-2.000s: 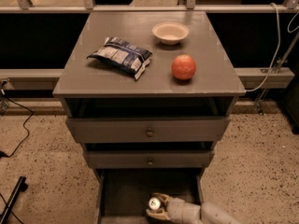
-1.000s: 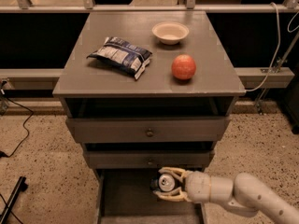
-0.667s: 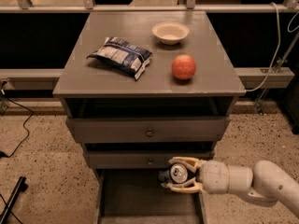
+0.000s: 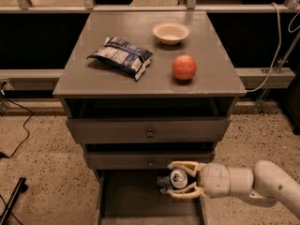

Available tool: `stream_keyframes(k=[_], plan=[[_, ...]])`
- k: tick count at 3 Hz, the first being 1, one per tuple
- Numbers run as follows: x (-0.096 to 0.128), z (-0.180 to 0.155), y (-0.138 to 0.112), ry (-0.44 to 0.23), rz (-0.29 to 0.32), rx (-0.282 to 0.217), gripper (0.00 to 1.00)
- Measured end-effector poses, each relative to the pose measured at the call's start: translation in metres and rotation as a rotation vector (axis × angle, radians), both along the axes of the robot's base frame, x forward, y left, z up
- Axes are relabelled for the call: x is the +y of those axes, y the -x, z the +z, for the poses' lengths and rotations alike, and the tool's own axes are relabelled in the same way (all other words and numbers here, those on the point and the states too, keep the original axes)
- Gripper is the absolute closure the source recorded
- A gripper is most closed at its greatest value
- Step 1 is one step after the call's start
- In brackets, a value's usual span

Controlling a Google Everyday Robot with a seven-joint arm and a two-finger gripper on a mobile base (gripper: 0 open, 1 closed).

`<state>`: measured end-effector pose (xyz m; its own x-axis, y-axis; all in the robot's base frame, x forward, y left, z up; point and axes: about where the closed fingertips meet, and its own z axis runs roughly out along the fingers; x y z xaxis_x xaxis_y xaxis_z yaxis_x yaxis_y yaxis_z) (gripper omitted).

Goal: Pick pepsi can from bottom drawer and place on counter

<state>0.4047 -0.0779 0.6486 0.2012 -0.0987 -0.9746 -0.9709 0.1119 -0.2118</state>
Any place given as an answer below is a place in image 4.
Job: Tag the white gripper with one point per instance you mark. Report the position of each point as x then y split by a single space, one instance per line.
213 178

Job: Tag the blue pepsi can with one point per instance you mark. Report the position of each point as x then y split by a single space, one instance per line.
177 179

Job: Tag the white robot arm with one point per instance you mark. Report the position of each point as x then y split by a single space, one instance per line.
263 185

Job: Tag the grey top drawer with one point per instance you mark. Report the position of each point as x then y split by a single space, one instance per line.
205 129

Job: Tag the grey open bottom drawer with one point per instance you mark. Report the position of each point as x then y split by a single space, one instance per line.
132 197

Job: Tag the grey middle drawer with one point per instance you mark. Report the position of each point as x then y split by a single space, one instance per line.
141 160

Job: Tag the metal stand leg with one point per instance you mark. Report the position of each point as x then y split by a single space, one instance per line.
274 70

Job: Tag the orange round fruit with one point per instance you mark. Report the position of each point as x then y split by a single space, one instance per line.
184 67

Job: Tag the blue chip bag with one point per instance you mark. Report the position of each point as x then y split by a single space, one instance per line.
120 54

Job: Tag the white paper bowl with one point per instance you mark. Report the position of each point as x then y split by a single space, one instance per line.
170 33

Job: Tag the black floor bar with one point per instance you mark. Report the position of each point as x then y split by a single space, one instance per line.
20 187

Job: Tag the metal railing frame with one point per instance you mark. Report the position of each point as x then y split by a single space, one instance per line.
218 6

